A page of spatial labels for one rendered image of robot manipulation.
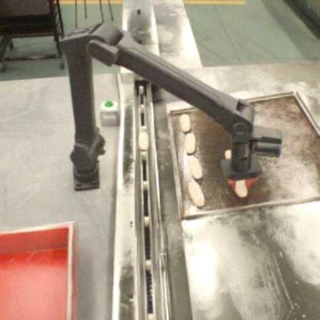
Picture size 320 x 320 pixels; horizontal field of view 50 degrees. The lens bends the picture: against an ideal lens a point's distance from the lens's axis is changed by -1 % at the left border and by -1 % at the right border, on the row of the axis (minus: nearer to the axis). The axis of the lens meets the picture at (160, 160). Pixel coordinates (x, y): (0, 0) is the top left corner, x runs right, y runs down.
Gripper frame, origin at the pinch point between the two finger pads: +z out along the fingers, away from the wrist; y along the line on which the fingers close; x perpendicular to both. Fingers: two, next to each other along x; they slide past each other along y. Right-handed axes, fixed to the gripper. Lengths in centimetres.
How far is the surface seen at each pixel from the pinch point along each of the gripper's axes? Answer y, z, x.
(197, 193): -12.8, 0.1, -0.1
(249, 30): 96, 110, 323
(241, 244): -4.1, 1.3, -18.2
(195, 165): -11.5, 0.2, 11.7
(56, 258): -54, 2, -14
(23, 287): -62, 0, -22
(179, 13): 1, 12, 162
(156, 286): -27.4, 3.6, -24.8
